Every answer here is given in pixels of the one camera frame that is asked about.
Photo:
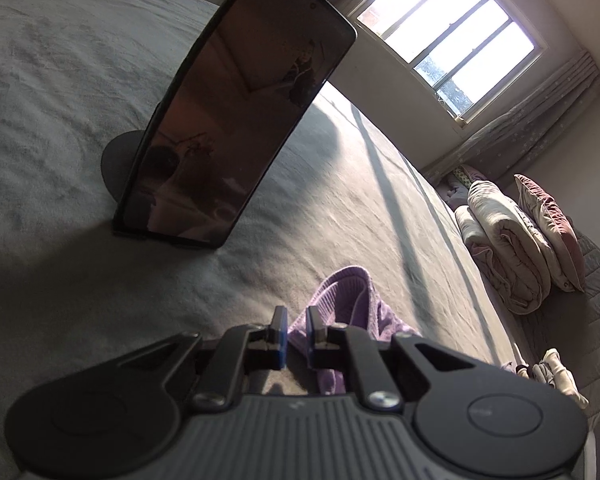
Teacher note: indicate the grey bed sheet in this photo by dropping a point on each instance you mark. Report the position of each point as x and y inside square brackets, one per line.
[76, 73]

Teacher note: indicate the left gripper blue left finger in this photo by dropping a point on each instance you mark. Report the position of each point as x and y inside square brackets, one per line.
[242, 350]

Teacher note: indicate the folded grey garment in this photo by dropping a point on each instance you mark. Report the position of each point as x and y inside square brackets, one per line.
[541, 372]

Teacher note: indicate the folded beige pink quilt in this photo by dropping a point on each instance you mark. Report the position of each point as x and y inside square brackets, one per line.
[510, 251]

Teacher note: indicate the pink pillow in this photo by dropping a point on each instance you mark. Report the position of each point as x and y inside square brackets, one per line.
[556, 227]

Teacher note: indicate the grey patterned curtain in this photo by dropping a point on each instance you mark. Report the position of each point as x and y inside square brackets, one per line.
[511, 142]

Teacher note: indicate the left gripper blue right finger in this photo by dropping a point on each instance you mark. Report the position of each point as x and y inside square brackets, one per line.
[358, 357]

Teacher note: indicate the window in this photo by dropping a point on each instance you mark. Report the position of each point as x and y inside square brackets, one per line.
[466, 52]

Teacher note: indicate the dark phone on stand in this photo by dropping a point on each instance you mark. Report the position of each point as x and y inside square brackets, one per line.
[238, 95]

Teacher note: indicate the folded cream garment top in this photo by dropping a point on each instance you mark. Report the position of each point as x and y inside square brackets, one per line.
[563, 379]

